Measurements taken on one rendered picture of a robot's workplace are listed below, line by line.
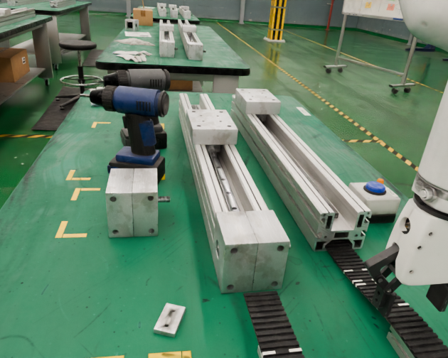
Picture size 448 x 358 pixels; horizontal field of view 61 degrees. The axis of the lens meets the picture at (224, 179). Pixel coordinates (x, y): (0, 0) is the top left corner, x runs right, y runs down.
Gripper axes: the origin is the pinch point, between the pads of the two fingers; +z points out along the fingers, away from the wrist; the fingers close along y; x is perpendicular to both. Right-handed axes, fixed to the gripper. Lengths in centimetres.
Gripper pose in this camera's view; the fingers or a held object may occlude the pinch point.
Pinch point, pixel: (409, 300)
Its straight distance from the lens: 60.2
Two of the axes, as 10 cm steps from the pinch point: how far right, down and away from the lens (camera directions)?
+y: 9.8, -0.2, 1.9
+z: -0.7, 8.9, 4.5
